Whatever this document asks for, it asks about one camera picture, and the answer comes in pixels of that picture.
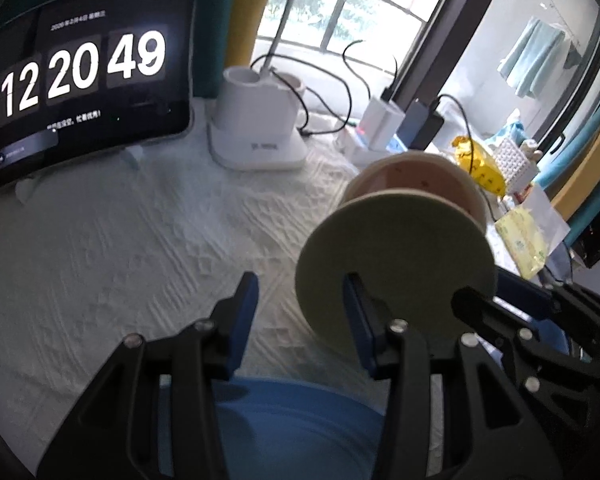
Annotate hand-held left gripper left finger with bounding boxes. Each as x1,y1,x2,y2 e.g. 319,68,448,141
37,271,259,480

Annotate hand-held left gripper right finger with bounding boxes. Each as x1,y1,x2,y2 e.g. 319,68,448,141
342,272,563,480

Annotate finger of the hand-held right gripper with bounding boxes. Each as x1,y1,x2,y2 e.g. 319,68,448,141
495,267,600,337
451,285,600,466

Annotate pale green plate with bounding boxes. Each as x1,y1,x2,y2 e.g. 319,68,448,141
295,191,496,348

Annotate blue plate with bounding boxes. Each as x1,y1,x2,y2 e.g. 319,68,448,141
157,377,386,480

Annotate white red-dotted plate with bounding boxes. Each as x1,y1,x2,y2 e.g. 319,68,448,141
341,151,487,226

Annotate yellow tissue packet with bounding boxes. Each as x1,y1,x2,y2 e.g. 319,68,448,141
495,207,551,281

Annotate clear plastic bag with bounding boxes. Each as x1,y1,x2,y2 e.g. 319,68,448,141
517,185,571,251

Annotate yellow snack packet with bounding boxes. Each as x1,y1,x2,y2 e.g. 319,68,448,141
452,135,508,196

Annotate white textured tablecloth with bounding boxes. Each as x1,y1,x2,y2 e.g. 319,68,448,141
0,95,511,480

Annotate white perforated basket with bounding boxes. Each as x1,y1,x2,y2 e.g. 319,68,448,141
495,137,538,193

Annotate blue plastic packet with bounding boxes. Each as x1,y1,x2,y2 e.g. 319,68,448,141
482,120,526,148

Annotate white power strip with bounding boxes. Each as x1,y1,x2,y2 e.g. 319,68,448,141
336,127,406,166

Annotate black charger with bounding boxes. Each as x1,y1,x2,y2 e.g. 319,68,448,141
397,100,445,150

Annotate white desk lamp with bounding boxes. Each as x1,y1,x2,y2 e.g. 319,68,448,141
207,0,312,171

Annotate white charger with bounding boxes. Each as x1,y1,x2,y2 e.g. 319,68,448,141
361,87,406,151

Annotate hanging light blue towel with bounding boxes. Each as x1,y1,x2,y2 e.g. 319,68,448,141
497,16,566,101

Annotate black tablet clock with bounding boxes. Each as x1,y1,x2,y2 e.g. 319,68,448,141
0,0,199,188

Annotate yellow curtain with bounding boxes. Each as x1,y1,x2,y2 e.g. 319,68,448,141
225,0,286,73

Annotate metal window railing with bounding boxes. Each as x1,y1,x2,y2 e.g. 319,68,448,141
252,0,428,71

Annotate black charger cable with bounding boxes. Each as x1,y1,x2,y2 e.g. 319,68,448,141
436,94,498,221
342,40,401,98

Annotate black lamp cable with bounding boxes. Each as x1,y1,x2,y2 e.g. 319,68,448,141
252,52,353,137

